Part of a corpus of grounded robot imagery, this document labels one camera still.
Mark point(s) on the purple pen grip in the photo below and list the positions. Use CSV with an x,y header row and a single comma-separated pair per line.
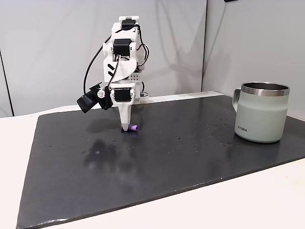
x,y
133,128

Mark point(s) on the dark grey table mat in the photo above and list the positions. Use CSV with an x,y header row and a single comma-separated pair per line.
x,y
166,167

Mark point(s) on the pale green steel-rimmed mug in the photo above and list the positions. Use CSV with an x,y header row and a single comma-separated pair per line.
x,y
259,119

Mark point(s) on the black oval gripper camera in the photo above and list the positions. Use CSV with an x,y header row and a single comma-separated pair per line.
x,y
85,101

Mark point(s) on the black wall fixture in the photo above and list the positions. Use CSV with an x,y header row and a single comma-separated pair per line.
x,y
231,1

